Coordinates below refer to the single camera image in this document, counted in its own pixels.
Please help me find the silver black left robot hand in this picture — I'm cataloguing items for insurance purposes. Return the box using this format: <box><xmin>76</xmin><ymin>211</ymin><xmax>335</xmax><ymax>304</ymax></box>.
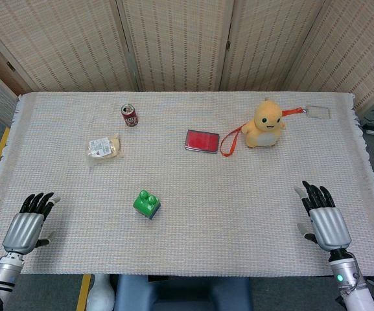
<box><xmin>2</xmin><ymin>192</ymin><xmax>61</xmax><ymax>255</ymax></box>

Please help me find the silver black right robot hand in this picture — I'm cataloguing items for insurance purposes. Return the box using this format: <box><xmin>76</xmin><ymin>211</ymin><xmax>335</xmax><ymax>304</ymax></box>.
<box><xmin>294</xmin><ymin>180</ymin><xmax>352</xmax><ymax>252</ymax></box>

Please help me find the green toy block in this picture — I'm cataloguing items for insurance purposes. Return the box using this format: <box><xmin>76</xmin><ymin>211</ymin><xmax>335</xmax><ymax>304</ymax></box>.
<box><xmin>132</xmin><ymin>190</ymin><xmax>161</xmax><ymax>220</ymax></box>

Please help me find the blue toy block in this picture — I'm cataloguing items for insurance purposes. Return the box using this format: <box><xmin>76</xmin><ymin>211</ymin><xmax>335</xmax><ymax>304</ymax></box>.
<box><xmin>146</xmin><ymin>205</ymin><xmax>161</xmax><ymax>222</ymax></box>

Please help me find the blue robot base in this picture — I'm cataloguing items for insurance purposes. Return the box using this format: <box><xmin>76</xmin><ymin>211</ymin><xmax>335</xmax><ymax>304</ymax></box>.
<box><xmin>113</xmin><ymin>274</ymin><xmax>254</xmax><ymax>311</ymax></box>

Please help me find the white robot column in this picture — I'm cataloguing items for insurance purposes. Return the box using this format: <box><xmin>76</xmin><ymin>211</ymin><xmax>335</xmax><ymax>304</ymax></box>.
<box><xmin>86</xmin><ymin>273</ymin><xmax>115</xmax><ymax>311</ymax></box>

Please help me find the clear packet of yellow snack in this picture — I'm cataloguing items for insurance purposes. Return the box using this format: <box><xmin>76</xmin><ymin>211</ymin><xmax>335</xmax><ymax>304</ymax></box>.
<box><xmin>86</xmin><ymin>133</ymin><xmax>124</xmax><ymax>162</ymax></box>

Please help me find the clear badge holder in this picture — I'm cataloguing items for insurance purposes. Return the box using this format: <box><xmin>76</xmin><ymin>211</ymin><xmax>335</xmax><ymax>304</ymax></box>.
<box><xmin>305</xmin><ymin>104</ymin><xmax>331</xmax><ymax>119</ymax></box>

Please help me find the yellow plush dinosaur toy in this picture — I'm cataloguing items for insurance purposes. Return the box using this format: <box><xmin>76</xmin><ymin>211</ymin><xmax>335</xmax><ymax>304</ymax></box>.
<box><xmin>241</xmin><ymin>97</ymin><xmax>287</xmax><ymax>149</ymax></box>

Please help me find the white woven tablecloth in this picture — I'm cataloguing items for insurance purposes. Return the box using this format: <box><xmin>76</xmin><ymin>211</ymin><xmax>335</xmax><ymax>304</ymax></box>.
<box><xmin>0</xmin><ymin>91</ymin><xmax>374</xmax><ymax>278</ymax></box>

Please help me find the red soda can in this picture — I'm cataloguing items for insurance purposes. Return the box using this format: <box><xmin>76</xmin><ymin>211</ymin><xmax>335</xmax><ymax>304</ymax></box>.
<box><xmin>120</xmin><ymin>103</ymin><xmax>139</xmax><ymax>128</ymax></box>

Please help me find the red card case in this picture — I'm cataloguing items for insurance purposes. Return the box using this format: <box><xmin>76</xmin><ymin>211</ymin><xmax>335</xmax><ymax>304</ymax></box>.
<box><xmin>184</xmin><ymin>129</ymin><xmax>220</xmax><ymax>154</ymax></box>

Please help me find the beige folding screen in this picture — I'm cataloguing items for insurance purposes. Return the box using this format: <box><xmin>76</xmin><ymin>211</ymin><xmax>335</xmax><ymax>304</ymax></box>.
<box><xmin>0</xmin><ymin>0</ymin><xmax>374</xmax><ymax>113</ymax></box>

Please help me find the black plug with cable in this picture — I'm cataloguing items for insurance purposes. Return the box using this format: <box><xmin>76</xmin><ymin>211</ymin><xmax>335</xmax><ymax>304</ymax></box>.
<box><xmin>361</xmin><ymin>109</ymin><xmax>374</xmax><ymax>129</ymax></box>

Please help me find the orange lanyard strap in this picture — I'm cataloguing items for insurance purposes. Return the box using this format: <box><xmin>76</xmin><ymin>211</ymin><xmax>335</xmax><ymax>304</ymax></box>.
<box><xmin>220</xmin><ymin>107</ymin><xmax>309</xmax><ymax>158</ymax></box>

